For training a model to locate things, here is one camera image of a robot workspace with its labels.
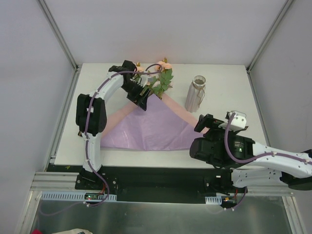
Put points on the white ribbed ceramic vase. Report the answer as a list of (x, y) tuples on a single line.
[(196, 94)]

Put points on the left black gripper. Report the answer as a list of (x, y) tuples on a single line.
[(136, 98)]

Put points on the right aluminium frame post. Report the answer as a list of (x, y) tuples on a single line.
[(270, 33)]

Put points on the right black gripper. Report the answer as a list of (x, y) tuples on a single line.
[(203, 122)]

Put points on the left aluminium frame post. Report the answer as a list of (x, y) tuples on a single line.
[(57, 33)]

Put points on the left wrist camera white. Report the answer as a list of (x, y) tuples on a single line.
[(146, 80)]

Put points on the aluminium frame post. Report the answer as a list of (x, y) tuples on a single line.
[(57, 33), (270, 33)]

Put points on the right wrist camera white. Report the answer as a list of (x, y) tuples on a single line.
[(239, 121)]

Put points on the front aluminium rail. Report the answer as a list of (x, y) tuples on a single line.
[(53, 181)]

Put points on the pink tissue paper sheet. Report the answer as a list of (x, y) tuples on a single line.
[(117, 116)]

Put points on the pink rose stem one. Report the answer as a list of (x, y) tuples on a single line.
[(139, 70)]

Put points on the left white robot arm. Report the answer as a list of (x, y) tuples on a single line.
[(91, 117)]

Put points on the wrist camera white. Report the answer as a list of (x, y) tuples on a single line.
[(146, 80), (239, 121)]

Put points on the pink rose stem two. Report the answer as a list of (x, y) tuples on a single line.
[(154, 85)]

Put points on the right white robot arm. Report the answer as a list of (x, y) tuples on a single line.
[(250, 162)]

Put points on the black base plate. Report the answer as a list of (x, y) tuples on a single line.
[(159, 185)]

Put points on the pink rose stem three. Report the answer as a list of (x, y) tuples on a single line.
[(165, 75)]

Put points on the purple wrapping paper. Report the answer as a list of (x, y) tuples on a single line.
[(156, 129)]

